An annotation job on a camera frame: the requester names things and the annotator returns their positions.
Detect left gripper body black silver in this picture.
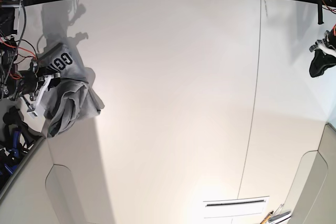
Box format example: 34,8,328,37
309,30,335,57

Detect black and blue tool pile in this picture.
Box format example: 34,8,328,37
1,106,43,186

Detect pens at bottom edge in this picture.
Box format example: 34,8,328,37
260,204,292,224

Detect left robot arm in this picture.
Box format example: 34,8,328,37
309,0,335,78

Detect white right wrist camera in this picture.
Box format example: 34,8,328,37
27,74,53,118

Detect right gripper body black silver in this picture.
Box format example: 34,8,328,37
10,61,61,102

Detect grey T-shirt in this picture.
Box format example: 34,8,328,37
41,42,104,138

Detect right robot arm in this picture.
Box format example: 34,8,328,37
1,0,60,102

